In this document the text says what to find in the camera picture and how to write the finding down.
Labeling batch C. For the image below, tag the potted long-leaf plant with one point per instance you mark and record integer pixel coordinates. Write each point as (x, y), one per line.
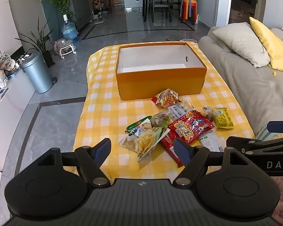
(41, 40)

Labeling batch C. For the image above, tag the small grey snack packet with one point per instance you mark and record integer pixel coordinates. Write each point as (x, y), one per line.
(207, 113)

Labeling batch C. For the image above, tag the white top dining table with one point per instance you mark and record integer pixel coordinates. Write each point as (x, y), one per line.
(144, 4)

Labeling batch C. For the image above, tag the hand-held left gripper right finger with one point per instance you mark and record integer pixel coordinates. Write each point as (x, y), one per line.
(182, 150)

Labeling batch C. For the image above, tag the orange snack bag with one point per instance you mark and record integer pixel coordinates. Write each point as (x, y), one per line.
(166, 97)

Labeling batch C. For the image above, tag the grey cabinet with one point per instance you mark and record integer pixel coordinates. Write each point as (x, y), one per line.
(81, 11)

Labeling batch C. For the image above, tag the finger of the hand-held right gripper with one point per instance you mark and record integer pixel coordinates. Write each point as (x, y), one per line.
(247, 144)
(280, 126)

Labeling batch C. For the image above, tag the beige pillow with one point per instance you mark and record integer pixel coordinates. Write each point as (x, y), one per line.
(240, 40)

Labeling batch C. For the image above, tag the brown stuffed toy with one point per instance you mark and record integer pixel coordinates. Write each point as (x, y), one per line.
(96, 3)

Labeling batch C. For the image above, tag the orange cardboard box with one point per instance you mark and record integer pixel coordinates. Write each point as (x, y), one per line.
(160, 82)

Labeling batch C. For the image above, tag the white marble console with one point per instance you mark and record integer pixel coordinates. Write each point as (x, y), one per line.
(11, 103)

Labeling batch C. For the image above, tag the clear bag with red packet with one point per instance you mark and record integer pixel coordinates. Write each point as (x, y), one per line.
(187, 40)

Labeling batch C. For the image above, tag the clear bag of brown snacks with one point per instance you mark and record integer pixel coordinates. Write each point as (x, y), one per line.
(160, 119)

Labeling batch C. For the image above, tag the yellow pillow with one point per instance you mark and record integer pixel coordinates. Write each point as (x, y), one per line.
(271, 42)

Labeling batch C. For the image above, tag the white packet of round balls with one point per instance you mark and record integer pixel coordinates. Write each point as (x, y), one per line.
(179, 110)

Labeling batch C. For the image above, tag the grey sofa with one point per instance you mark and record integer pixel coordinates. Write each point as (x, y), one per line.
(238, 75)

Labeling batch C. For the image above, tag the round paper fan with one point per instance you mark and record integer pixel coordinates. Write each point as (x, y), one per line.
(3, 60)

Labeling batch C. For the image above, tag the pink white rolling stool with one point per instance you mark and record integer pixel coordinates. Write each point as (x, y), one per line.
(63, 46)

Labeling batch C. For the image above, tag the stack of coloured plastic stools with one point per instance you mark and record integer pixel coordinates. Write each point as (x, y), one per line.
(187, 9)

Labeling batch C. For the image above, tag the yellow checked tablecloth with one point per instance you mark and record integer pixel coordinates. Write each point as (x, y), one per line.
(103, 113)

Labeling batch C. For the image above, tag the green yellow dried fruit packet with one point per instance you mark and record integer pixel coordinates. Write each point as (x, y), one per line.
(147, 143)

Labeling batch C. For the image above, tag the white woven basket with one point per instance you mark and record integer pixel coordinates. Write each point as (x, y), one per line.
(1, 80)

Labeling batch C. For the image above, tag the large red noodle packet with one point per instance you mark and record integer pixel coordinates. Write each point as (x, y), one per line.
(191, 126)

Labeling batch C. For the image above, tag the green sausage stick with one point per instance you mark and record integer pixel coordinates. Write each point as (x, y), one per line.
(138, 123)

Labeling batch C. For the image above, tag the long red snack bar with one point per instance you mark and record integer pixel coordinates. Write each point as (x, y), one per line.
(168, 146)

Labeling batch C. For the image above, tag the white green-label snack packet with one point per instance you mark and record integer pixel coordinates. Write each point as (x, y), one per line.
(210, 141)

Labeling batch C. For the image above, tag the grey pedal bin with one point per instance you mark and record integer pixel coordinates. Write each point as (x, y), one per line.
(36, 75)

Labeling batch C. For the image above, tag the blue water bottle with pump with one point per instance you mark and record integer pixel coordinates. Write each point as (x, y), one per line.
(69, 31)

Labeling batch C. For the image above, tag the green striped cloth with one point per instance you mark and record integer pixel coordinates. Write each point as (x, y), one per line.
(265, 131)

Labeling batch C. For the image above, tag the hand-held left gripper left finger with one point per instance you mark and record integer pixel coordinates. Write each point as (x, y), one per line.
(101, 149)

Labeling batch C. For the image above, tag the yellow snack packet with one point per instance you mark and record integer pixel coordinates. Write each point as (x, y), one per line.
(222, 119)

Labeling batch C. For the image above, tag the small white device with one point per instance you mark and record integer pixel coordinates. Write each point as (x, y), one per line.
(0, 94)

